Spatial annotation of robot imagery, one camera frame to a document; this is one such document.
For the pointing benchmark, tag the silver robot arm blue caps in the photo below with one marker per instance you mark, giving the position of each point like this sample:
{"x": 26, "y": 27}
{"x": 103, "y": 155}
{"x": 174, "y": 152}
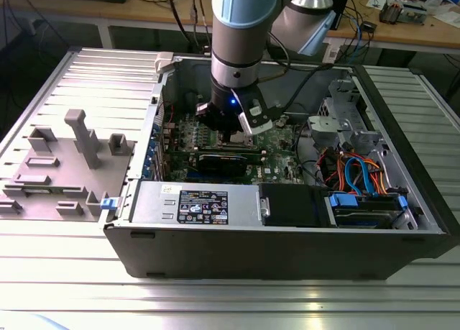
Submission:
{"x": 237, "y": 49}

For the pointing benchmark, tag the CPU socket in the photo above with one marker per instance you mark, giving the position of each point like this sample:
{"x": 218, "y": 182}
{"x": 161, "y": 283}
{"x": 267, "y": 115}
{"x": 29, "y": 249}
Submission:
{"x": 252, "y": 142}

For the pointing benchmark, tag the black graphics card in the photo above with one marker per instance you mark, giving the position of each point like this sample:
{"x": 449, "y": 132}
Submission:
{"x": 223, "y": 164}

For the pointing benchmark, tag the green motherboard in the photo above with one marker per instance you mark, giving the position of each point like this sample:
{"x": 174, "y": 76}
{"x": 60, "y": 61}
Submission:
{"x": 278, "y": 157}

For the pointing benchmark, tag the silver metal drive cage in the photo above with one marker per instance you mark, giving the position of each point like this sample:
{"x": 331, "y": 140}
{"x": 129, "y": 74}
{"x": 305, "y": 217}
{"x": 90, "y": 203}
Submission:
{"x": 323, "y": 127}

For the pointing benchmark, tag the silver power supply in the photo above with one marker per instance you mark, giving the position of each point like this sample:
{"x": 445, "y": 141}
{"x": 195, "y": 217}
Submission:
{"x": 154, "y": 204}

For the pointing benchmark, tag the black plastic shroud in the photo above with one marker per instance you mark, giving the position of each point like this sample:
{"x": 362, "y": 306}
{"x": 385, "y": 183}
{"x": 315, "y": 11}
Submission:
{"x": 291, "y": 204}

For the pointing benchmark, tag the grey parts rack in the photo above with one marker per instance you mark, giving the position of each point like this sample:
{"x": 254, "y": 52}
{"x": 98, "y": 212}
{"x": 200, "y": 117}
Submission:
{"x": 108, "y": 179}

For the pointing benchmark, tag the white printed label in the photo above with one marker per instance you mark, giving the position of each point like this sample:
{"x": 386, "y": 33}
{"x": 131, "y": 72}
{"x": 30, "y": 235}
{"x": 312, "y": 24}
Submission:
{"x": 332, "y": 53}

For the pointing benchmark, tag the black open PC case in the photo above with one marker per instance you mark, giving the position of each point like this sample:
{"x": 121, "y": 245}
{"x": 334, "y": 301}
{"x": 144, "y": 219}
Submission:
{"x": 251, "y": 251}

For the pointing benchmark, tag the blue plastic latch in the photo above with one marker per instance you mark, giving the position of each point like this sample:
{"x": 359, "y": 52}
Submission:
{"x": 109, "y": 204}

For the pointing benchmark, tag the hard disk blue carrier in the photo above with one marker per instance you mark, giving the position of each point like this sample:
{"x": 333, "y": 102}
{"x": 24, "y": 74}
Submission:
{"x": 350, "y": 200}

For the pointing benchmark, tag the small black adapter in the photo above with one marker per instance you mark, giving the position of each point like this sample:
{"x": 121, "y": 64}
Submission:
{"x": 368, "y": 26}

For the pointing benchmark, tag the green RAM stick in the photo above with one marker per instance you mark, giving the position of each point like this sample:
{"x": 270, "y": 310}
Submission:
{"x": 43, "y": 191}

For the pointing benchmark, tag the small heatsink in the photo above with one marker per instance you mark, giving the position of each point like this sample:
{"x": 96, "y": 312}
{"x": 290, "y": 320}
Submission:
{"x": 390, "y": 13}

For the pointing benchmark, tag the wooden desk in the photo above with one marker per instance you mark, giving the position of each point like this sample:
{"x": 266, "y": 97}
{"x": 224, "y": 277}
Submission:
{"x": 413, "y": 35}

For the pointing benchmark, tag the grey electronic device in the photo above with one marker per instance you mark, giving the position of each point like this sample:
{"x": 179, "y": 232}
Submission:
{"x": 413, "y": 13}

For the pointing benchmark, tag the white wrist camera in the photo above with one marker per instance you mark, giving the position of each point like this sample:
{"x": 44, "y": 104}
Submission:
{"x": 257, "y": 118}

